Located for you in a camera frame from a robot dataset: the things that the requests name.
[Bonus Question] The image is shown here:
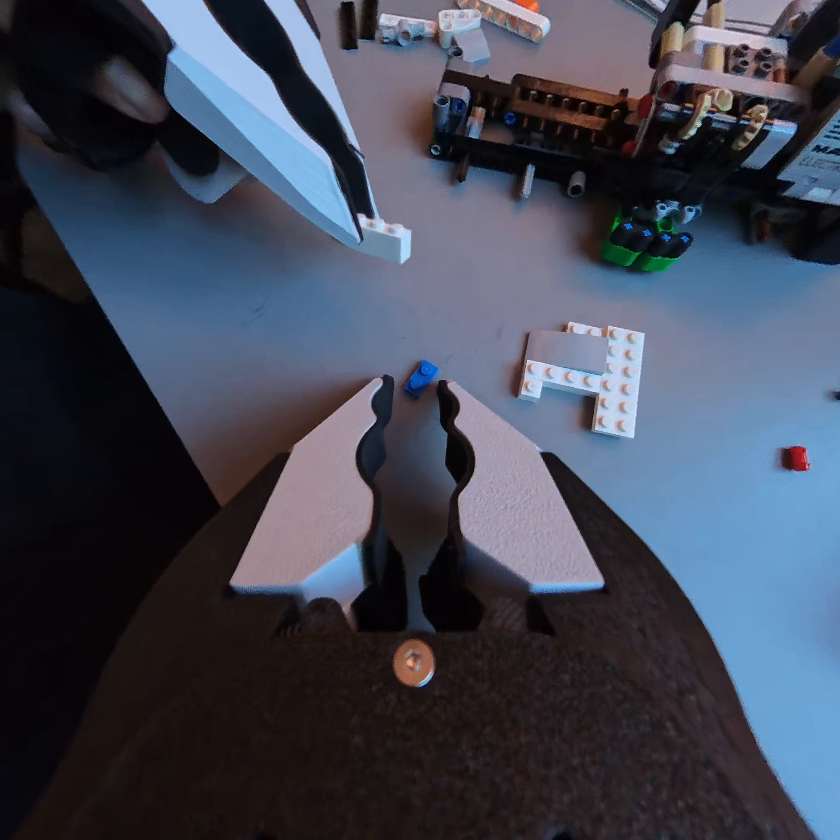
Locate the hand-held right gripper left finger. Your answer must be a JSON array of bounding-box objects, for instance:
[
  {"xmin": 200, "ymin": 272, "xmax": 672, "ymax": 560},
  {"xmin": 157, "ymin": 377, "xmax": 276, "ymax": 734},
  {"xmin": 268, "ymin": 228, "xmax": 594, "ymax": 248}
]
[{"xmin": 229, "ymin": 375, "xmax": 403, "ymax": 632}]

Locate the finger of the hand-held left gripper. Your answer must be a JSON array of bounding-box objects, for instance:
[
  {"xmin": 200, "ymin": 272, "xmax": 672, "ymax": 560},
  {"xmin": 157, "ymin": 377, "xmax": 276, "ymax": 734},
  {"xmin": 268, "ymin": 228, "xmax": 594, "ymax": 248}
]
[
  {"xmin": 143, "ymin": 0, "xmax": 367, "ymax": 247},
  {"xmin": 262, "ymin": 0, "xmax": 381, "ymax": 221}
]

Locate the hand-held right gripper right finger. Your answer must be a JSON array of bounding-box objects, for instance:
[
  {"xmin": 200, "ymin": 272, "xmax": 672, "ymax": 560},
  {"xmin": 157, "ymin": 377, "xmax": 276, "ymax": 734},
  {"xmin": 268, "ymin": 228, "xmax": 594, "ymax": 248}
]
[{"xmin": 419, "ymin": 378, "xmax": 606, "ymax": 632}]

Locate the white lego plate assembly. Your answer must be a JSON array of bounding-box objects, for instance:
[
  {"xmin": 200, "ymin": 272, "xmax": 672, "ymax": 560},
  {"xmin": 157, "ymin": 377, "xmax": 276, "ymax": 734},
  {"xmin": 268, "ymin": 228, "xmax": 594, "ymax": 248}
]
[{"xmin": 517, "ymin": 322, "xmax": 646, "ymax": 440}]

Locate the small blue lego piece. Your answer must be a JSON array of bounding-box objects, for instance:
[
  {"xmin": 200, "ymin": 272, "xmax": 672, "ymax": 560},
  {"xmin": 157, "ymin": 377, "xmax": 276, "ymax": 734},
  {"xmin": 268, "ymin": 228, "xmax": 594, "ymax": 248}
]
[{"xmin": 402, "ymin": 360, "xmax": 440, "ymax": 400}]

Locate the white long lego plate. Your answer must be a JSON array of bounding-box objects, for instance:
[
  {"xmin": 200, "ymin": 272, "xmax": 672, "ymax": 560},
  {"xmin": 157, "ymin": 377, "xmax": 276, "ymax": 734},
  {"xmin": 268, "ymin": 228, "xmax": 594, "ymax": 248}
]
[{"xmin": 357, "ymin": 215, "xmax": 413, "ymax": 265}]

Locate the white lego connector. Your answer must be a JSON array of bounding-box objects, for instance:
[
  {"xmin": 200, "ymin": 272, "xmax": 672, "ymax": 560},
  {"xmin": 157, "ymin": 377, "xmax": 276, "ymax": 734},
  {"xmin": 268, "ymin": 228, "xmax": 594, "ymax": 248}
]
[{"xmin": 377, "ymin": 13, "xmax": 438, "ymax": 46}]

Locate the white angled lego piece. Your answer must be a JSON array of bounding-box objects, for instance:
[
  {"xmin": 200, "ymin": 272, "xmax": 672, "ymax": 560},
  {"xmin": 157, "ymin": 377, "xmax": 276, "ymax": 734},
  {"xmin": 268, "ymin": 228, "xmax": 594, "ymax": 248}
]
[{"xmin": 437, "ymin": 8, "xmax": 484, "ymax": 51}]

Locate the white long lego beam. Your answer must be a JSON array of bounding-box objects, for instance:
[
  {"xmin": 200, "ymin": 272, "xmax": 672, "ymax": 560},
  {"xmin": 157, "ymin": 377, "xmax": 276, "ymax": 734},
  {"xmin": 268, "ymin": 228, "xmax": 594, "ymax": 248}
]
[{"xmin": 456, "ymin": 0, "xmax": 553, "ymax": 42}]

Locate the partly built lego technic vehicle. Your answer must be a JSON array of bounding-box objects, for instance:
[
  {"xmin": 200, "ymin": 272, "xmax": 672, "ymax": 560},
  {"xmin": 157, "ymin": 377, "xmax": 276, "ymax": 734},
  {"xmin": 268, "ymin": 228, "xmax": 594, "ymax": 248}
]
[{"xmin": 430, "ymin": 0, "xmax": 840, "ymax": 265}]

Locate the green black lego technic assembly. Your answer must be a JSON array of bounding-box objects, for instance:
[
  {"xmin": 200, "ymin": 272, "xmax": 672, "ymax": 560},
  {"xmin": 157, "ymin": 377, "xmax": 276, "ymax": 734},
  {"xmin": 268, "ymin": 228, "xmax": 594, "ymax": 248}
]
[{"xmin": 602, "ymin": 200, "xmax": 697, "ymax": 274}]

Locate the person's left hand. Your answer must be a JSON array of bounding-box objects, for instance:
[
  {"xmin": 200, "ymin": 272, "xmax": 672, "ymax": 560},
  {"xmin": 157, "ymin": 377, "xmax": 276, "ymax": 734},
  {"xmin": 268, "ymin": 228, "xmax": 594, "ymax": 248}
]
[{"xmin": 92, "ymin": 58, "xmax": 170, "ymax": 124}]

